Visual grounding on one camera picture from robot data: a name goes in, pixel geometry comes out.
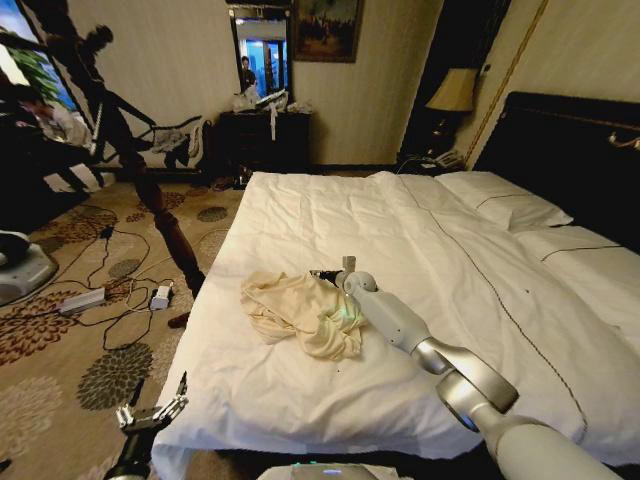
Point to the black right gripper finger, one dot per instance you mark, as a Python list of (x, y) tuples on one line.
[(316, 273), (326, 284)]

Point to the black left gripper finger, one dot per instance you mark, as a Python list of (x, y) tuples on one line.
[(131, 407), (176, 400)]

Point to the cream garment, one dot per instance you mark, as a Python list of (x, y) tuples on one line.
[(305, 315)]

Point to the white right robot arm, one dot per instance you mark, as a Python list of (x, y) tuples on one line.
[(395, 315)]

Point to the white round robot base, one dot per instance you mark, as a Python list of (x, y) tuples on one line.
[(22, 272)]

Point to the white bed duvet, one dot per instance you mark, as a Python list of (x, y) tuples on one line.
[(400, 240)]

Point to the dark bed headboard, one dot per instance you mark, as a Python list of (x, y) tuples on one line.
[(560, 145)]

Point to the white power adapter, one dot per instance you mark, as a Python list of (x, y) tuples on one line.
[(161, 299)]

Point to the grey power strip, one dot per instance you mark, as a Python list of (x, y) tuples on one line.
[(82, 301)]

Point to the dark nightstand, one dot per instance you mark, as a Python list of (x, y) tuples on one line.
[(420, 160)]

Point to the dark wooden dresser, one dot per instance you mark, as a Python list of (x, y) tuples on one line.
[(250, 140)]

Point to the white robot front shell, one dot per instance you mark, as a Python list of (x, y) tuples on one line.
[(320, 471)]

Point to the white desk telephone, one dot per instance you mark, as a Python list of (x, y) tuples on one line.
[(448, 159)]

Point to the black power adapter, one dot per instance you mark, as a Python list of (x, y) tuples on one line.
[(106, 232)]

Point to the white pillow with dark piping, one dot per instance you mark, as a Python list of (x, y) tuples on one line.
[(500, 200), (590, 255)]

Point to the white plastic bag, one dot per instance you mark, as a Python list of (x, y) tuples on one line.
[(245, 102)]

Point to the dark chair with white cloth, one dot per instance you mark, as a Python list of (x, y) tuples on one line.
[(172, 140)]

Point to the person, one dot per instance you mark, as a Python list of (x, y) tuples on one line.
[(50, 120), (247, 75)]

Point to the table lamp with cream shade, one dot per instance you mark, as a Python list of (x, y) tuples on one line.
[(452, 90)]

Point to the framed dark painting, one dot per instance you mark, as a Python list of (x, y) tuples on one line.
[(327, 30)]

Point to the dark desk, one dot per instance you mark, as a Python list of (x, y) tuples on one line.
[(30, 185)]

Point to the green leafy plant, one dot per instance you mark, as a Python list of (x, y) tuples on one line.
[(35, 70)]

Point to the dark framed wall mirror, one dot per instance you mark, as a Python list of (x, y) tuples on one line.
[(260, 45)]

